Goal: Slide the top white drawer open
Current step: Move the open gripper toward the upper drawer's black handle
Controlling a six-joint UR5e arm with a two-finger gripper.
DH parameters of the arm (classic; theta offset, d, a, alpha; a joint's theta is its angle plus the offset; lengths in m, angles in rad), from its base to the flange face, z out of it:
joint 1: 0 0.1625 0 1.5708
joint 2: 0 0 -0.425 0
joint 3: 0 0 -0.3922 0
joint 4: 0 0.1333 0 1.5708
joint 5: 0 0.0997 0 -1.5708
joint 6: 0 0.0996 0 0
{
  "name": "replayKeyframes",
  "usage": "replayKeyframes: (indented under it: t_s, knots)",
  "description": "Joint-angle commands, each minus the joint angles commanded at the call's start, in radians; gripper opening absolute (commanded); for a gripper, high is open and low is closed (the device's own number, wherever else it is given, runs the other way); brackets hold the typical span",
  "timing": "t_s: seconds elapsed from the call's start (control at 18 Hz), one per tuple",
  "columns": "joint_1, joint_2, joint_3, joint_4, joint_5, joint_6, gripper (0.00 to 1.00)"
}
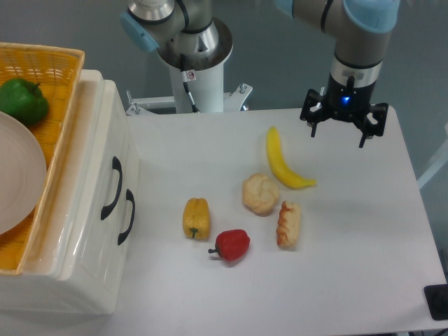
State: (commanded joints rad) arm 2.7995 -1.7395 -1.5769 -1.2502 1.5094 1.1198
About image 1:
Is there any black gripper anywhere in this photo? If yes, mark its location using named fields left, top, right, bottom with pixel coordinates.
left=300, top=73, right=389, bottom=148

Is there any black top drawer handle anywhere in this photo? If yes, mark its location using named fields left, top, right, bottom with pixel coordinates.
left=100, top=156, right=123, bottom=221

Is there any black drawer handle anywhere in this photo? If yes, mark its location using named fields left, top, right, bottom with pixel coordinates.
left=100, top=156, right=123, bottom=221
left=117, top=189, right=136, bottom=246

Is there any white drawer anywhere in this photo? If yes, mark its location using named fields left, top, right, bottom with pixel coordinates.
left=62, top=139, right=141, bottom=314
left=57, top=80, right=127, bottom=281

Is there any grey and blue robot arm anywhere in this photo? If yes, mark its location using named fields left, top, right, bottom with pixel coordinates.
left=120, top=1, right=400, bottom=139

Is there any white plastic drawer cabinet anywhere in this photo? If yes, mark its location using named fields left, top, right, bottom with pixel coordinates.
left=0, top=69, right=141, bottom=314

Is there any yellow banana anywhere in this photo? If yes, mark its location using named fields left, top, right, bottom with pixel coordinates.
left=265, top=126, right=317, bottom=190

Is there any round bread roll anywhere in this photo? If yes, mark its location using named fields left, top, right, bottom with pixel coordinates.
left=242, top=173, right=279, bottom=216

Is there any red bell pepper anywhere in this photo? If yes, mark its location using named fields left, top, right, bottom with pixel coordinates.
left=208, top=229, right=251, bottom=262

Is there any yellow bell pepper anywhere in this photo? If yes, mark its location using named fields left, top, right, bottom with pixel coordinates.
left=182, top=198, right=211, bottom=240

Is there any black device at table edge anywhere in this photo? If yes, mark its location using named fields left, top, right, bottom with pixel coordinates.
left=423, top=284, right=448, bottom=321

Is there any yellow woven basket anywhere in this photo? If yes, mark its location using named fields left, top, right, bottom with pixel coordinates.
left=1, top=42, right=85, bottom=276

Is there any green bell pepper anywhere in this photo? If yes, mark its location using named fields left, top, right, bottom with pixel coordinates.
left=1, top=78, right=49, bottom=126

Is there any pink round plate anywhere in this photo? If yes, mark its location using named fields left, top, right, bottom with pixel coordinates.
left=1, top=113, right=47, bottom=234

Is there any white frame leg right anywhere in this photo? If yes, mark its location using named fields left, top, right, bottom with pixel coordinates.
left=416, top=139, right=447, bottom=190

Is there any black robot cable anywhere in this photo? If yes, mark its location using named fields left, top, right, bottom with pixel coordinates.
left=178, top=54, right=201, bottom=114

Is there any black bottom drawer handle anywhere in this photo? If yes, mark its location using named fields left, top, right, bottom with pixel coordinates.
left=117, top=189, right=136, bottom=246

